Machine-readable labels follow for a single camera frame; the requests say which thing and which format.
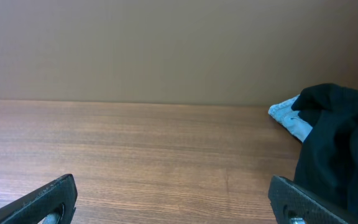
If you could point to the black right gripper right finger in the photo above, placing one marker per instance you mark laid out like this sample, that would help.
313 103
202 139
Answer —
292 204

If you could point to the light blue jeans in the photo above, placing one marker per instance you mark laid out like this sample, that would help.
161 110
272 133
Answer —
289 119

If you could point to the black shorts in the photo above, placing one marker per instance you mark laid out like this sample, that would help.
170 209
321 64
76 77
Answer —
328 163

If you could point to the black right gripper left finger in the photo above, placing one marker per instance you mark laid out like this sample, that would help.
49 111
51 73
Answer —
52 203

